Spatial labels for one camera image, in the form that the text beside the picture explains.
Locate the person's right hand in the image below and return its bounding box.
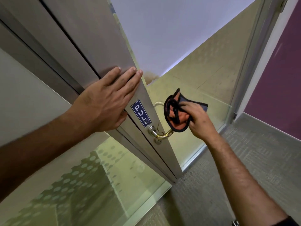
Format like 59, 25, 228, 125
179, 101, 219, 142

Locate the person's left hand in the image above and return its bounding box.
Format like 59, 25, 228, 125
63, 66, 144, 137

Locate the grey orange microfibre cloth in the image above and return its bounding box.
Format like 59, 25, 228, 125
163, 88, 209, 133

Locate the silver glass door handle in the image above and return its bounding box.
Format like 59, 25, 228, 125
147, 125, 176, 145

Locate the glass door with metal frame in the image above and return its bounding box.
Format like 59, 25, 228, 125
39, 0, 266, 184

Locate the person's left forearm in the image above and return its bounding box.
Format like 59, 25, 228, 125
0, 110, 80, 203

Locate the person's right forearm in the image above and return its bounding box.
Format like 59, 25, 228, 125
206, 132, 290, 226

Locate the blue PULL sign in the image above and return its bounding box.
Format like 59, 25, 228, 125
130, 99, 152, 129

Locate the fixed glass partition panel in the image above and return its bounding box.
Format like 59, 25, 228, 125
0, 0, 177, 226

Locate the black sleeve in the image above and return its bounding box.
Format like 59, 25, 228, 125
270, 216, 299, 226

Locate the grey metal door frame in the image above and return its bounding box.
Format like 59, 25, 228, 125
229, 0, 290, 124

